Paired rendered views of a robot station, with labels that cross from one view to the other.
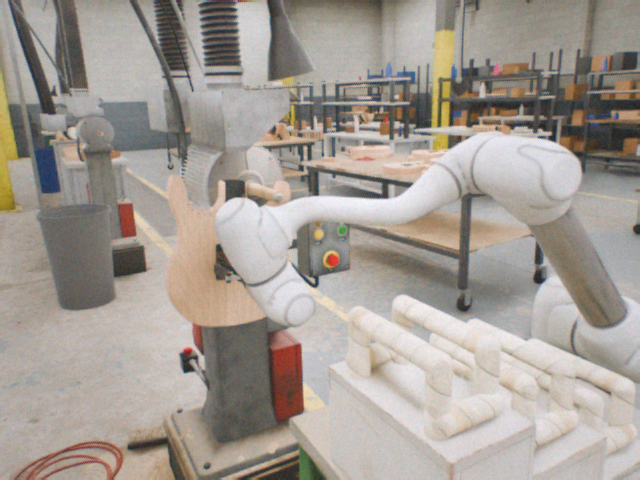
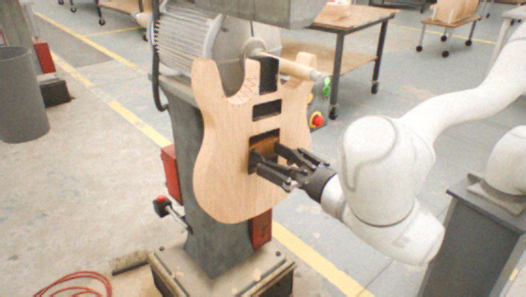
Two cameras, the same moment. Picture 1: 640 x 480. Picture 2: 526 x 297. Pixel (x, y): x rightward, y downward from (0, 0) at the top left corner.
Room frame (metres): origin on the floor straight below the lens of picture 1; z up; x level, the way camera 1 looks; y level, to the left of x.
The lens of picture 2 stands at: (0.69, 0.41, 1.52)
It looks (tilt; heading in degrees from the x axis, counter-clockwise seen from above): 31 degrees down; 346
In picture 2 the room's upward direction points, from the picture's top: straight up
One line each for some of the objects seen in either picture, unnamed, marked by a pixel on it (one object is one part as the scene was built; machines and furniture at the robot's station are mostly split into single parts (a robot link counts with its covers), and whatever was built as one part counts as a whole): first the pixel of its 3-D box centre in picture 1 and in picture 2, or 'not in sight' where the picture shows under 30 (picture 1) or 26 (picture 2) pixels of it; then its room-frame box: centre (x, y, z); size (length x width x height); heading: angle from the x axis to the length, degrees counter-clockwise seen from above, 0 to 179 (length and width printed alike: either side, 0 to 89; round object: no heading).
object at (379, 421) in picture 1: (420, 443); not in sight; (0.68, -0.14, 1.02); 0.27 x 0.15 x 0.17; 31
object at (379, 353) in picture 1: (377, 352); not in sight; (0.76, -0.09, 1.12); 0.11 x 0.03 x 0.03; 121
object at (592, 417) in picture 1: (589, 429); not in sight; (0.74, -0.42, 0.99); 0.03 x 0.03 x 0.09
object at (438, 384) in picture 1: (438, 399); not in sight; (0.58, -0.14, 1.15); 0.03 x 0.03 x 0.09
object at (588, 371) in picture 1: (575, 365); not in sight; (0.85, -0.45, 1.04); 0.20 x 0.03 x 0.03; 30
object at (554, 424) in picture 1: (547, 427); not in sight; (0.67, -0.32, 1.04); 0.11 x 0.03 x 0.03; 121
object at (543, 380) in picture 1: (544, 378); not in sight; (0.81, -0.38, 1.04); 0.20 x 0.03 x 0.03; 30
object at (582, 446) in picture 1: (492, 432); not in sight; (0.75, -0.27, 0.98); 0.27 x 0.16 x 0.09; 31
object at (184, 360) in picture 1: (195, 371); (173, 217); (1.92, 0.51, 0.46); 0.25 x 0.07 x 0.08; 27
